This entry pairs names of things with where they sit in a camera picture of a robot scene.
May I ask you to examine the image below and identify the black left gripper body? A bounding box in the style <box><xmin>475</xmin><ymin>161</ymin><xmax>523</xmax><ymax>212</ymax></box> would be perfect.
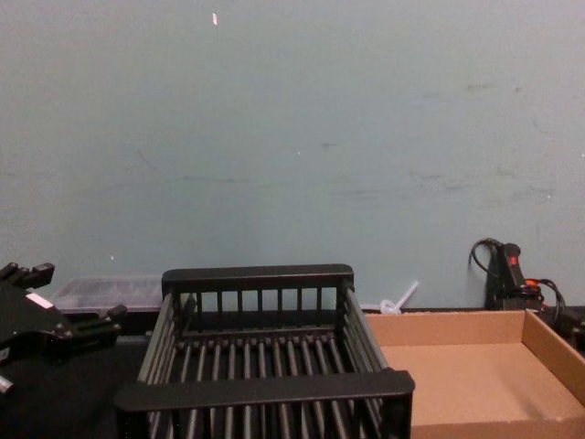
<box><xmin>0</xmin><ymin>279</ymin><xmax>77</xmax><ymax>367</ymax></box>

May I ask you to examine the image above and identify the clear plastic case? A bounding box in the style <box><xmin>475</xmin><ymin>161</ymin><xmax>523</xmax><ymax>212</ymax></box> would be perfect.
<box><xmin>53</xmin><ymin>274</ymin><xmax>165</xmax><ymax>316</ymax></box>

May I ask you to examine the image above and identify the black table cloth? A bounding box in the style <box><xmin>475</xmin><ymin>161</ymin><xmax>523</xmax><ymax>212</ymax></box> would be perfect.
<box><xmin>0</xmin><ymin>305</ymin><xmax>585</xmax><ymax>439</ymax></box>

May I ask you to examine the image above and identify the black rack with steel bars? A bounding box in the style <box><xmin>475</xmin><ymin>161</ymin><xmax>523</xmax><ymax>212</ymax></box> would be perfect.
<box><xmin>113</xmin><ymin>263</ymin><xmax>416</xmax><ymax>439</ymax></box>

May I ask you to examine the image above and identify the small white three-armed plastic piece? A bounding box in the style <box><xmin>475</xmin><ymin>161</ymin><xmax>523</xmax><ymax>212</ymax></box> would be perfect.
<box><xmin>358</xmin><ymin>281</ymin><xmax>420</xmax><ymax>316</ymax></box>

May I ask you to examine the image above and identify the shallow brown cardboard tray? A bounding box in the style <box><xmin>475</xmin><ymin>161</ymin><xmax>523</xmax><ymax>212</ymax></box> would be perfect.
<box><xmin>363</xmin><ymin>309</ymin><xmax>585</xmax><ymax>439</ymax></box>

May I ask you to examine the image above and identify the plain pale wall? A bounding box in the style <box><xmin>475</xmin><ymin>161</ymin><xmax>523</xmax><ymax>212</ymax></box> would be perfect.
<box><xmin>0</xmin><ymin>0</ymin><xmax>585</xmax><ymax>312</ymax></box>

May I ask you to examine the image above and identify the black corded tool red switch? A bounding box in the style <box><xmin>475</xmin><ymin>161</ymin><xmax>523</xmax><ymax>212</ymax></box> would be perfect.
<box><xmin>468</xmin><ymin>238</ymin><xmax>569</xmax><ymax>322</ymax></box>

